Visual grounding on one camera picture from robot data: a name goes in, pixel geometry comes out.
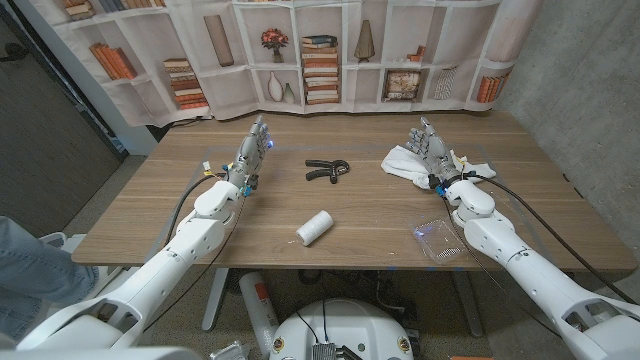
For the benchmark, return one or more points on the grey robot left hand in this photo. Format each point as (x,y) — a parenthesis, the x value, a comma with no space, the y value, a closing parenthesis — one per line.
(252,150)

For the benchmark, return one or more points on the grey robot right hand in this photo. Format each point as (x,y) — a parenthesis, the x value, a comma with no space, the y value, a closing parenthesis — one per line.
(437,155)

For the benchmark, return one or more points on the white cloth napkin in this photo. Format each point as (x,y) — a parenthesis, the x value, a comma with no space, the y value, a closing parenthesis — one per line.
(400,162)

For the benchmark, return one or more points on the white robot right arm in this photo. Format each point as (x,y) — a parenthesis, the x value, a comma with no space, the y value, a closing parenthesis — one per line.
(540,280)

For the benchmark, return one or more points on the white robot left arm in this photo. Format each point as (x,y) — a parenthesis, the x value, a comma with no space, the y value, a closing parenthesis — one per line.
(165,260)

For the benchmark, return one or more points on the black spring clamp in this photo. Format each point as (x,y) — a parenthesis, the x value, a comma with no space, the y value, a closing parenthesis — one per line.
(336,169)

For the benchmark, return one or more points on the clear plastic clamshell container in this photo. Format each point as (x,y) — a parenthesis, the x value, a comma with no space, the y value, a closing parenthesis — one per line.
(440,242)

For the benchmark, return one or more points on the white thread spool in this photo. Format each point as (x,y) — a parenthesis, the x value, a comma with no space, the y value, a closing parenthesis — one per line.
(314,228)

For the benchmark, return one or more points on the printed bookshelf backdrop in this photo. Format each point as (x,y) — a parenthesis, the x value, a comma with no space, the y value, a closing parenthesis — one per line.
(225,95)

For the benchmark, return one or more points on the grey table leg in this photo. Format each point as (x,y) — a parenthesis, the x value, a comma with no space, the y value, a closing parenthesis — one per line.
(470,305)

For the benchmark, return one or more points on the white table leg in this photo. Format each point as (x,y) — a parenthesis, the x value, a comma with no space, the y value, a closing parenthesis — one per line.
(215,300)

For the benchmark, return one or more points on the white roll with orange label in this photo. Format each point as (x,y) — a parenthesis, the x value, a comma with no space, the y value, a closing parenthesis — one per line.
(257,305)

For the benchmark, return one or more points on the white robot torso base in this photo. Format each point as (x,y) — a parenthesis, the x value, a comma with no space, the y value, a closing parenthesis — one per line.
(350,325)

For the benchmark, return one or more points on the crumpled silver wrapper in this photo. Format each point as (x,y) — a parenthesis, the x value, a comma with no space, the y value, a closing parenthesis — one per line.
(230,352)

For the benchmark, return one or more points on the white chair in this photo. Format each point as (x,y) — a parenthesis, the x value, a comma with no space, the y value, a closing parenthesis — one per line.
(70,242)

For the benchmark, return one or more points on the orange object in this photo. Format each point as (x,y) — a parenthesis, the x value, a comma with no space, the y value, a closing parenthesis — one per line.
(470,358)

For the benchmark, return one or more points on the grey electronics box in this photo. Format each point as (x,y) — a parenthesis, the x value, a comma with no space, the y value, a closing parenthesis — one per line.
(324,352)

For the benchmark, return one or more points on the person's leg in jeans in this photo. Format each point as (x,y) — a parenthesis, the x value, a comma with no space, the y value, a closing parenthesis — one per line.
(35,270)

